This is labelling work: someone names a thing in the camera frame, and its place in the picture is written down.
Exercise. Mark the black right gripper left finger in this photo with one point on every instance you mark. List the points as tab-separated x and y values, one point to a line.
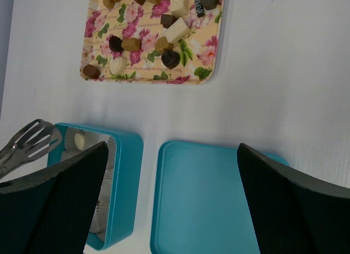
50	210

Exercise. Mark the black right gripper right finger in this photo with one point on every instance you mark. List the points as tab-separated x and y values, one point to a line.
293	212

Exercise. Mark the white oval chocolate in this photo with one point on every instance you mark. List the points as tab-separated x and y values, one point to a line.
79	140

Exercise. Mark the brown round chocolate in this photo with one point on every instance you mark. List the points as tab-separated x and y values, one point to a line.
91	71

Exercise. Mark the white round chocolate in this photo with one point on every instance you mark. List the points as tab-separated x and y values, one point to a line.
118	65

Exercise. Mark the dark swirl chocolate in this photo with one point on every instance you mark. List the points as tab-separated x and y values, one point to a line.
170	59

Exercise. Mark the tan embossed chocolate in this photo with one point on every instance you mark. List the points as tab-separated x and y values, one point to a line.
162	45

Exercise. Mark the white block chocolate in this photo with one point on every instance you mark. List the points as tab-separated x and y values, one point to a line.
176	31

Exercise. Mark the teal box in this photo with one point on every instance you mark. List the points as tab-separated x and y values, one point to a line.
115	211

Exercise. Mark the teal lid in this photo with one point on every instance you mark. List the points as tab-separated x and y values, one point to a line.
199	202

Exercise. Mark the floral tray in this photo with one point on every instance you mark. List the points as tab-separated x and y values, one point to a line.
131	30

